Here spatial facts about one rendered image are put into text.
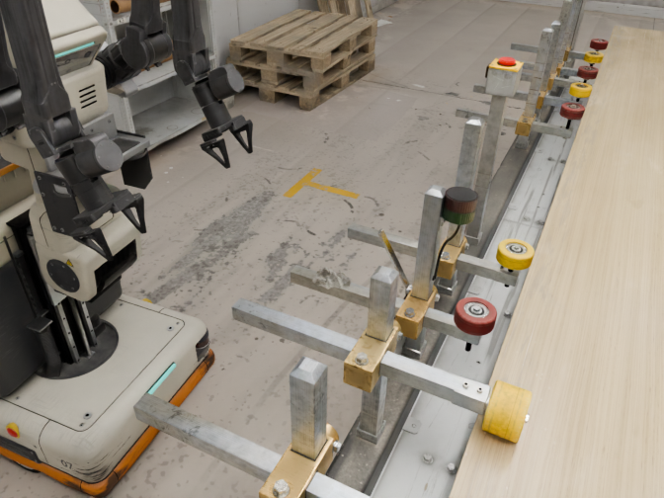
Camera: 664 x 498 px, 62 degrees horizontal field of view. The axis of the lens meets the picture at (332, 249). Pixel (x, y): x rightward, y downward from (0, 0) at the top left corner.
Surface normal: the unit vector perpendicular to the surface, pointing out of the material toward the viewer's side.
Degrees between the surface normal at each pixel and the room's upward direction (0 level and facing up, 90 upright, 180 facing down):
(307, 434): 90
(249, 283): 0
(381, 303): 90
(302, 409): 90
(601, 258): 0
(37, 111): 90
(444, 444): 0
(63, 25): 42
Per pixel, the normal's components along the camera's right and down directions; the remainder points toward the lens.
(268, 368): 0.02, -0.82
